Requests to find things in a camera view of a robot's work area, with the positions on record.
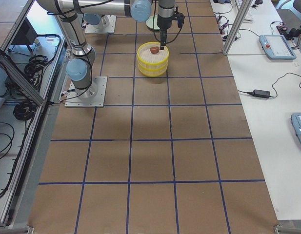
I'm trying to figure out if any light green plate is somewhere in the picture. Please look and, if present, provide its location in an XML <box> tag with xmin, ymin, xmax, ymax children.
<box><xmin>145</xmin><ymin>15</ymin><xmax>160</xmax><ymax>31</ymax></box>

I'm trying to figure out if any brown bun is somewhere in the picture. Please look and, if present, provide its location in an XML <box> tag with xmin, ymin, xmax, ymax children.
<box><xmin>150</xmin><ymin>46</ymin><xmax>160</xmax><ymax>54</ymax></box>

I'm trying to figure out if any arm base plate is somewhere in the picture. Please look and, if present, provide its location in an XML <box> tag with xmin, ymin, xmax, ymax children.
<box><xmin>85</xmin><ymin>15</ymin><xmax>117</xmax><ymax>34</ymax></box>
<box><xmin>64</xmin><ymin>77</ymin><xmax>107</xmax><ymax>108</ymax></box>

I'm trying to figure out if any black power adapter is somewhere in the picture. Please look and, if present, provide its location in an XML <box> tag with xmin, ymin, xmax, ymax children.
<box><xmin>246</xmin><ymin>89</ymin><xmax>271</xmax><ymax>98</ymax></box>

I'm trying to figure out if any black box on shelf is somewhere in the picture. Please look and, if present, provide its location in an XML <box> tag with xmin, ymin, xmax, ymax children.
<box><xmin>11</xmin><ymin>18</ymin><xmax>38</xmax><ymax>52</ymax></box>

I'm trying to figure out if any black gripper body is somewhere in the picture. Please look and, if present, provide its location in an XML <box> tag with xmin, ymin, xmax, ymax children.
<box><xmin>157</xmin><ymin>0</ymin><xmax>185</xmax><ymax>30</ymax></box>

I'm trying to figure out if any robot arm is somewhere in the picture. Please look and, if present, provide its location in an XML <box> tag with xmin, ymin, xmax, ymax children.
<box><xmin>84</xmin><ymin>14</ymin><xmax>110</xmax><ymax>28</ymax></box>
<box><xmin>38</xmin><ymin>0</ymin><xmax>185</xmax><ymax>98</ymax></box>

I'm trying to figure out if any yellow steamer layer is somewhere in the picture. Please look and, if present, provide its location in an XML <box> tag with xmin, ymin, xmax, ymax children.
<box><xmin>138</xmin><ymin>61</ymin><xmax>168</xmax><ymax>77</ymax></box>
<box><xmin>137</xmin><ymin>41</ymin><xmax>169</xmax><ymax>65</ymax></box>

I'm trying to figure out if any aluminium frame post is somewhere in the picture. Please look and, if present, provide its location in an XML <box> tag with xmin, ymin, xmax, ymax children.
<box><xmin>222</xmin><ymin>0</ymin><xmax>252</xmax><ymax>56</ymax></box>

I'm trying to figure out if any teach pendant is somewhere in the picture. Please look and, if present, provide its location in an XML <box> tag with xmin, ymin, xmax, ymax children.
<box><xmin>259</xmin><ymin>35</ymin><xmax>296</xmax><ymax>60</ymax></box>
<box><xmin>291</xmin><ymin>113</ymin><xmax>301</xmax><ymax>144</ymax></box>

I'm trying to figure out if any teach pendant far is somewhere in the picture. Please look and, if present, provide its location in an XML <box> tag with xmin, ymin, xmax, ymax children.
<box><xmin>259</xmin><ymin>35</ymin><xmax>296</xmax><ymax>60</ymax></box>

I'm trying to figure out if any black coiled cable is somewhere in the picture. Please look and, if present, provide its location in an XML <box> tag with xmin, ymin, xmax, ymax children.
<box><xmin>13</xmin><ymin>99</ymin><xmax>36</xmax><ymax>121</ymax></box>

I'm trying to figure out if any teach pendant near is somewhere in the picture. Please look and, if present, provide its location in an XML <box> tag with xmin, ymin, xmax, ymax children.
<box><xmin>291</xmin><ymin>113</ymin><xmax>301</xmax><ymax>144</ymax></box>

